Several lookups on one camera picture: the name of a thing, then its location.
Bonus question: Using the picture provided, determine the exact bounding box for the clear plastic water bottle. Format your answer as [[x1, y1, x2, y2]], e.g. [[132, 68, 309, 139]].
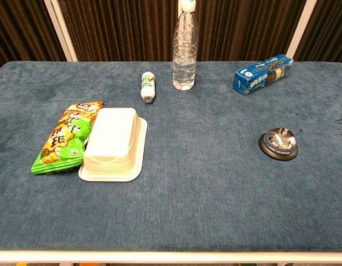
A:
[[172, 0, 199, 91]]

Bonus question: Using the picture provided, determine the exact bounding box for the blue cookie box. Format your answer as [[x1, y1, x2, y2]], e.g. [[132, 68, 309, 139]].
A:
[[232, 54, 295, 96]]

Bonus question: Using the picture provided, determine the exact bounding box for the white plastic food tray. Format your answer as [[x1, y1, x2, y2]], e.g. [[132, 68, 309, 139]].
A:
[[78, 107, 148, 183]]

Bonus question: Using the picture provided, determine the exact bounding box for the green snack bag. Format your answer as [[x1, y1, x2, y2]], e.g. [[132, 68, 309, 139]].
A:
[[30, 100, 105, 176]]

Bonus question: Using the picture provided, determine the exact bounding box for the white table edge rail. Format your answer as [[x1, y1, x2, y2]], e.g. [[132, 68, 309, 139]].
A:
[[0, 250, 342, 264]]

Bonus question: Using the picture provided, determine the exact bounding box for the small white green-label bottle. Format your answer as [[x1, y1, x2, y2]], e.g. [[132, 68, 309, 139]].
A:
[[139, 71, 156, 104]]

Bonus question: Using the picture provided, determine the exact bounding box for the dark pleated curtain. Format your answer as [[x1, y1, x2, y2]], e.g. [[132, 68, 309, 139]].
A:
[[0, 0, 342, 73]]

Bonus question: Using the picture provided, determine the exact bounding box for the silver call bell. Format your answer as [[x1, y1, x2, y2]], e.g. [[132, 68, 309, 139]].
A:
[[258, 127, 299, 162]]

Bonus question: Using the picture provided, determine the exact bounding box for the white frame post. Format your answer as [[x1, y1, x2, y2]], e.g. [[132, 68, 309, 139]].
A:
[[44, 0, 79, 62], [286, 0, 318, 59]]

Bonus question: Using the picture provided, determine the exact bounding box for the blue fabric table cover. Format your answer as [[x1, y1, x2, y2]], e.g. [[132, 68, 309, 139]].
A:
[[0, 60, 342, 252]]

